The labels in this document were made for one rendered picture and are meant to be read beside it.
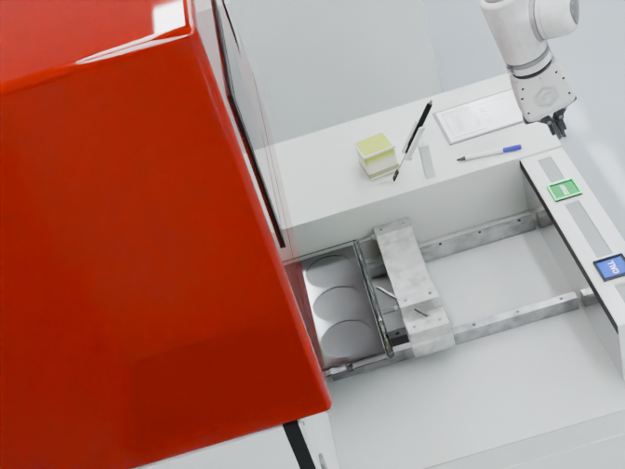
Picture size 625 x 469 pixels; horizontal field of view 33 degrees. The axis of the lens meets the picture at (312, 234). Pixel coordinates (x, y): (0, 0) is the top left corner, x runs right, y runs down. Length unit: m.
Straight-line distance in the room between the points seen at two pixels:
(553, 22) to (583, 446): 0.74
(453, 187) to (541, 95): 0.37
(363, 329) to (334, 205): 0.34
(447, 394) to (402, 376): 0.11
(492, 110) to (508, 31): 0.56
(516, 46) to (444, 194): 0.47
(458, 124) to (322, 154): 0.32
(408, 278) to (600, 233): 0.40
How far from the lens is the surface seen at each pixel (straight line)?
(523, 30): 1.90
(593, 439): 1.95
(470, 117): 2.43
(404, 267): 2.18
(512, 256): 2.24
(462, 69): 4.58
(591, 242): 2.04
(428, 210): 2.28
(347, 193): 2.29
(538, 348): 2.04
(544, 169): 2.24
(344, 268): 2.19
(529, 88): 1.98
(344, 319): 2.07
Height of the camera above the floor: 2.26
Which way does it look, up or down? 36 degrees down
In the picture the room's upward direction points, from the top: 18 degrees counter-clockwise
